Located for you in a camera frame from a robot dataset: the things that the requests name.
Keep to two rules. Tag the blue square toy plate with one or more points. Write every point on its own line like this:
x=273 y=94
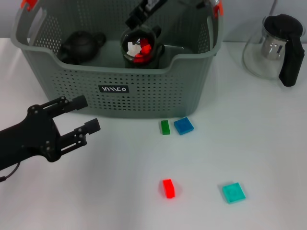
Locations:
x=183 y=125

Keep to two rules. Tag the orange basket latch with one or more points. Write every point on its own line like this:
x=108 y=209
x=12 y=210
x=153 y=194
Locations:
x=218 y=9
x=28 y=3

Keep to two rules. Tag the black clay teapot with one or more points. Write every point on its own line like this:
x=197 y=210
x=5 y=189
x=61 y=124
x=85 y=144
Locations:
x=81 y=45

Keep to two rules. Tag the dark red bent brick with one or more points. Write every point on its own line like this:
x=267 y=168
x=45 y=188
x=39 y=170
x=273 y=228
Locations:
x=144 y=43

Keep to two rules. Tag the metal right wrist connector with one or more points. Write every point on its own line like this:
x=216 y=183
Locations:
x=206 y=3

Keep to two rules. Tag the beige toy brick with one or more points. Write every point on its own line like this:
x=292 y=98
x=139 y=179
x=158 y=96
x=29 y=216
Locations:
x=130 y=45

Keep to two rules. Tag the teal square toy plate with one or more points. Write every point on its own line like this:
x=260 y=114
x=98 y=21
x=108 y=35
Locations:
x=233 y=192

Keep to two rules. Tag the white toy brick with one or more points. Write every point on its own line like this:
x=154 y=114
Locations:
x=134 y=50

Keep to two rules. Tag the green toy brick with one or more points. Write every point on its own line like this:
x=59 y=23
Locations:
x=165 y=127

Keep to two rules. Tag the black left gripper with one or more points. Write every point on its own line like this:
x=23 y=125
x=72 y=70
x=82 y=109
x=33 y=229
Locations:
x=31 y=139

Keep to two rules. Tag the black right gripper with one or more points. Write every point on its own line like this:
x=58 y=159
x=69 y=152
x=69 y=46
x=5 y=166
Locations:
x=149 y=9

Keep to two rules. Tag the grey perforated storage basket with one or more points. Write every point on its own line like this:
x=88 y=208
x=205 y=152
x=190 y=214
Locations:
x=144 y=95

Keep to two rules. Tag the long red toy brick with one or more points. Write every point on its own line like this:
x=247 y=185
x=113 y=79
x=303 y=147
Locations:
x=169 y=189

